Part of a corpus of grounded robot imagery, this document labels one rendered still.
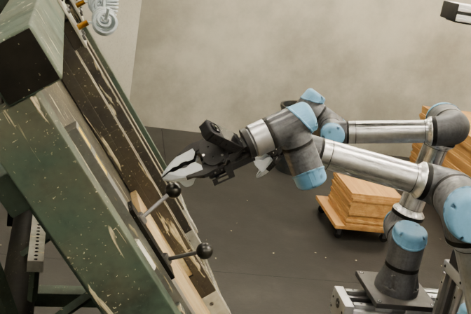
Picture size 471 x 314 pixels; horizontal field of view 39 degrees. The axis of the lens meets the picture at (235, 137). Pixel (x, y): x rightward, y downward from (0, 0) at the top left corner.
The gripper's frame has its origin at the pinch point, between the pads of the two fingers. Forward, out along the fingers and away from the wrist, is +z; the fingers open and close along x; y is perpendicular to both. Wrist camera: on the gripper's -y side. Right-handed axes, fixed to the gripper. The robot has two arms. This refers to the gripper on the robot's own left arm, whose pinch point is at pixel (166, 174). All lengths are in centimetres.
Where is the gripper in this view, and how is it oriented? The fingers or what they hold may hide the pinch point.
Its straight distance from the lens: 147.9
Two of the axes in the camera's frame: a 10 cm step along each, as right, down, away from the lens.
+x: -3.9, -7.3, 5.6
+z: -9.1, 4.1, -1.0
